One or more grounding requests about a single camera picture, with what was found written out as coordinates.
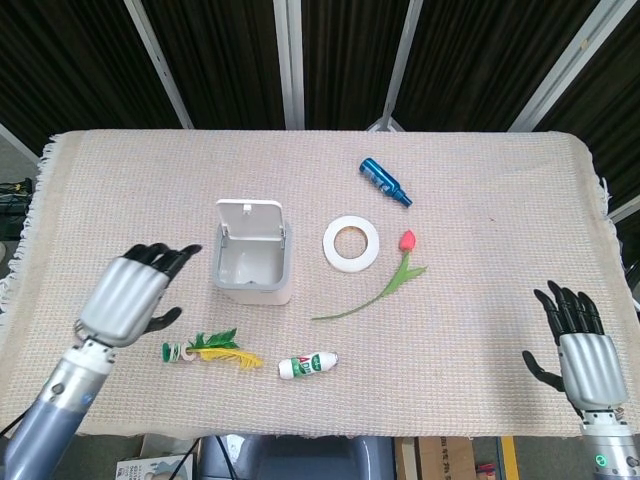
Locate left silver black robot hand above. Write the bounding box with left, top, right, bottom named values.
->
left=74, top=242, right=203, bottom=349

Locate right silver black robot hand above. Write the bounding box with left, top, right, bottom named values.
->
left=521, top=280, right=629, bottom=412

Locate white plastic box lid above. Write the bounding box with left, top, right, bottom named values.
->
left=215, top=198, right=287, bottom=242

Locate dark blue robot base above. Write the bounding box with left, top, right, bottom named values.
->
left=198, top=434, right=397, bottom=480

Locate white trash bin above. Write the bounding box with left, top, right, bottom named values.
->
left=213, top=219, right=293, bottom=306

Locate green yellow feather shuttlecock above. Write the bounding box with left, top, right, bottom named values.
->
left=161, top=327, right=265, bottom=372

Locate beige woven table cloth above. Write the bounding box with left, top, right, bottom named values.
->
left=0, top=129, right=624, bottom=440

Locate printed white carton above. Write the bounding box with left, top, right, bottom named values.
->
left=115, top=438, right=197, bottom=480

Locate brown cardboard box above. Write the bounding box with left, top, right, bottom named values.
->
left=416, top=436, right=477, bottom=480

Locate white yogurt drink bottle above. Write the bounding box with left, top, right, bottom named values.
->
left=277, top=351, right=340, bottom=382

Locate white tape roll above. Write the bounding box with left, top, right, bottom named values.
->
left=322, top=215, right=380, bottom=273

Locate red artificial tulip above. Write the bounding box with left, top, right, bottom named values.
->
left=310, top=229, right=429, bottom=322

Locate blue spray bottle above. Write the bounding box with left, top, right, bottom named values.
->
left=358, top=157, right=414, bottom=207

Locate white metal frame post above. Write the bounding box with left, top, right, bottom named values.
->
left=366, top=0, right=425, bottom=133
left=123, top=0, right=196, bottom=131
left=508, top=0, right=620, bottom=133
left=272, top=0, right=306, bottom=131

